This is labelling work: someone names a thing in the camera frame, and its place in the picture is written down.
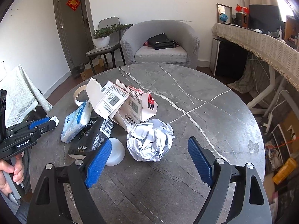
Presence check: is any white plastic lid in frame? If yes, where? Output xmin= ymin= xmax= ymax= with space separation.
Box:
xmin=105 ymin=138 xmax=125 ymax=166

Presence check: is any white paper ball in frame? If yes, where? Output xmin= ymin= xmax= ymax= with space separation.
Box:
xmin=127 ymin=119 xmax=175 ymax=162

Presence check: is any person's left hand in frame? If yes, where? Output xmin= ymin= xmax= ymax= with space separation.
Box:
xmin=0 ymin=152 xmax=25 ymax=198

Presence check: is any blue white tissue pack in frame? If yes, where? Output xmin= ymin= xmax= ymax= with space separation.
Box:
xmin=60 ymin=101 xmax=93 ymax=144

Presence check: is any black tissue pack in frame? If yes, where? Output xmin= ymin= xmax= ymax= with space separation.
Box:
xmin=67 ymin=116 xmax=113 ymax=159

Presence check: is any brown tape roll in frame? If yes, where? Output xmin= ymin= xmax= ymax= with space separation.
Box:
xmin=73 ymin=84 xmax=88 ymax=107

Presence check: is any white patterned tablecloth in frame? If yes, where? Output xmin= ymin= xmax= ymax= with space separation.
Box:
xmin=1 ymin=65 xmax=52 ymax=127

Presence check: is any round grey marble table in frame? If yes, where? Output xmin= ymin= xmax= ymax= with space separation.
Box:
xmin=27 ymin=64 xmax=272 ymax=223

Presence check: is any grey cat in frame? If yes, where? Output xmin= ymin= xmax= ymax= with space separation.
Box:
xmin=71 ymin=63 xmax=85 ymax=79

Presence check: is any white torn cardboard box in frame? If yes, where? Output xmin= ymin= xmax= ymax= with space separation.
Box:
xmin=86 ymin=78 xmax=158 ymax=132

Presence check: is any brown cardboard box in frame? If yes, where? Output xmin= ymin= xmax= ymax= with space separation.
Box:
xmin=80 ymin=59 xmax=106 ymax=80

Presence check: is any yellow bottle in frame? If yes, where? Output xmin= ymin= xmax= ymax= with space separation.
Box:
xmin=272 ymin=157 xmax=298 ymax=185

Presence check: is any potted bonsai plant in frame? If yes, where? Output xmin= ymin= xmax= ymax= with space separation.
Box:
xmin=93 ymin=24 xmax=133 ymax=49

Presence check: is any grey dining chair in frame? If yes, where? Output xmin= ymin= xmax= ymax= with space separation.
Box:
xmin=86 ymin=16 xmax=126 ymax=75

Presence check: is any grey door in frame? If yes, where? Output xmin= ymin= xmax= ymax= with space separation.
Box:
xmin=53 ymin=0 xmax=94 ymax=71

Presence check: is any grey armchair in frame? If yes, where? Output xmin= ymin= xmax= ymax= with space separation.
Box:
xmin=120 ymin=20 xmax=200 ymax=69

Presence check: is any red fu door sticker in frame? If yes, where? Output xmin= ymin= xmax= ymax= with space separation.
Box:
xmin=66 ymin=0 xmax=81 ymax=11

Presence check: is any black handbag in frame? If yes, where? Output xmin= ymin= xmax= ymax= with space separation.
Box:
xmin=147 ymin=33 xmax=180 ymax=50

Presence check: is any beige fringed desk cloth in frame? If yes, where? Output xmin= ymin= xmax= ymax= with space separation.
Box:
xmin=212 ymin=23 xmax=299 ymax=90

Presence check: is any small blue globe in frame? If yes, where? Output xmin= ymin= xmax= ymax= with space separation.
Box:
xmin=219 ymin=13 xmax=228 ymax=24

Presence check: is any black computer monitor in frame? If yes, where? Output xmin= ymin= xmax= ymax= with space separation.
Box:
xmin=248 ymin=5 xmax=282 ymax=32

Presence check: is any wooden picture frame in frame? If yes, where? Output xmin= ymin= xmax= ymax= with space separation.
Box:
xmin=216 ymin=4 xmax=232 ymax=23

